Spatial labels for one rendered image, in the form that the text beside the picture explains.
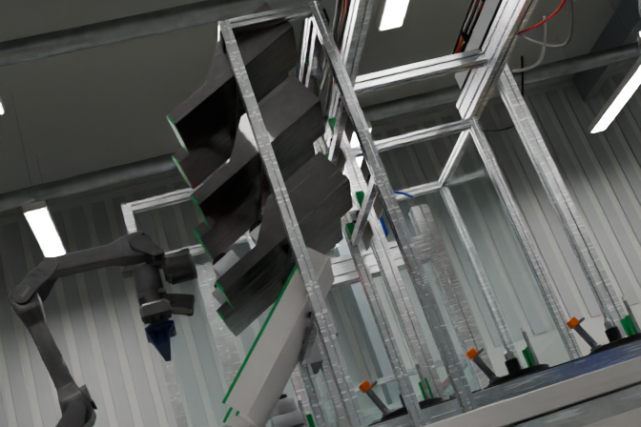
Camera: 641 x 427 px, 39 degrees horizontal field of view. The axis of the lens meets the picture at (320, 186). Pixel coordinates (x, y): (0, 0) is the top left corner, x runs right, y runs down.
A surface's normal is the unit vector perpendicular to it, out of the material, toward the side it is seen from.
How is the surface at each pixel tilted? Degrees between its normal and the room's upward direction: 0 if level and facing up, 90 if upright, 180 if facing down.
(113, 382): 90
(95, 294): 90
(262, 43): 90
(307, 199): 90
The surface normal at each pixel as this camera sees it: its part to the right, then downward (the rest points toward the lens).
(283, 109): -0.07, -0.38
